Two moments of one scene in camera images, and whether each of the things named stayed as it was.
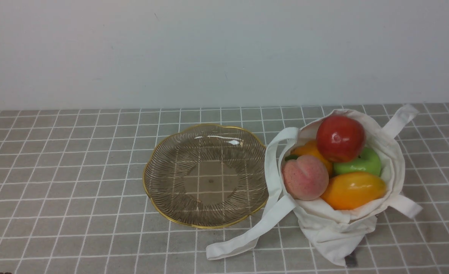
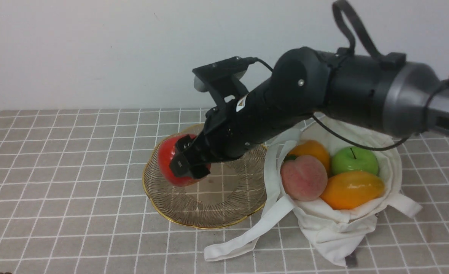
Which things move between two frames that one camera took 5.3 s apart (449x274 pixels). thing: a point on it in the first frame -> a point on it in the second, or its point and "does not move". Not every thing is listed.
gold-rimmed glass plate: x=210 y=176 does not move
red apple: x=340 y=138 -> x=164 y=157
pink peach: x=305 y=178 does not move
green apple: x=369 y=161 does not move
